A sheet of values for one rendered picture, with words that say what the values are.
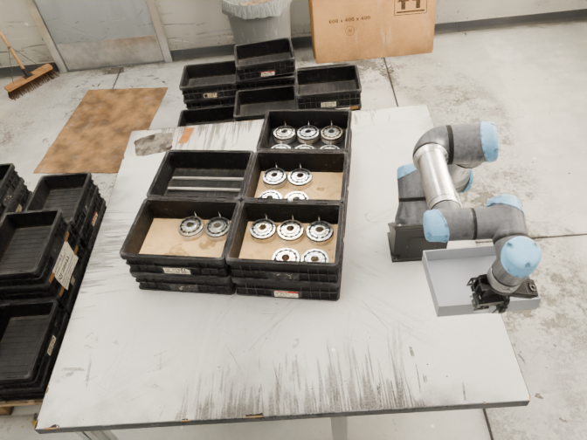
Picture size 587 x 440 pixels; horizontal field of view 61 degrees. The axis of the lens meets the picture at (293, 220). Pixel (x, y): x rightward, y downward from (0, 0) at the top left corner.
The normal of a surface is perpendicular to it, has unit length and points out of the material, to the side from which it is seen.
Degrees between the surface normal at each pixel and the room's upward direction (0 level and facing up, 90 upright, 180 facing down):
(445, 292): 2
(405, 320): 0
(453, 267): 2
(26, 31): 90
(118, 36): 90
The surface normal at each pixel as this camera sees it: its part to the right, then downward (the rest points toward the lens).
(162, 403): -0.10, -0.67
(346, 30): 0.00, 0.53
